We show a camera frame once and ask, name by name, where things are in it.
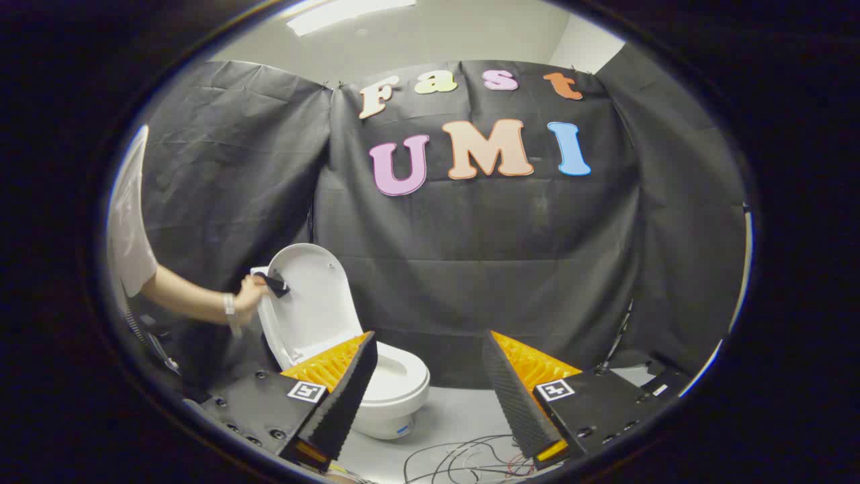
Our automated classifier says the ceiling light panel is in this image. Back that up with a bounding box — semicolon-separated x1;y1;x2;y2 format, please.
286;0;417;36

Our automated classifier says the thin black stand pole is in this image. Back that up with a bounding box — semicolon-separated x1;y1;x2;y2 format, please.
601;299;634;374

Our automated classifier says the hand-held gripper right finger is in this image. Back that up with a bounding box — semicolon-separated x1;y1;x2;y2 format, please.
482;329;673;471

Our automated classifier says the white toilet bowl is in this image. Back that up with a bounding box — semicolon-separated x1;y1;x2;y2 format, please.
349;389;428;441

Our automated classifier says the black box with white label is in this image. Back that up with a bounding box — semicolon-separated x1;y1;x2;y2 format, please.
642;366;689;399

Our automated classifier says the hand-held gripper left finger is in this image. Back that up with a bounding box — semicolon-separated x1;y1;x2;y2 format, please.
200;331;378;473

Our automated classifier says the tangle of floor cables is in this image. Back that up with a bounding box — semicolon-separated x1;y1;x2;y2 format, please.
403;434;538;484

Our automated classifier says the black backdrop cloth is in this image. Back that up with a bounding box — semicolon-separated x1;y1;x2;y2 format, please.
138;42;750;391

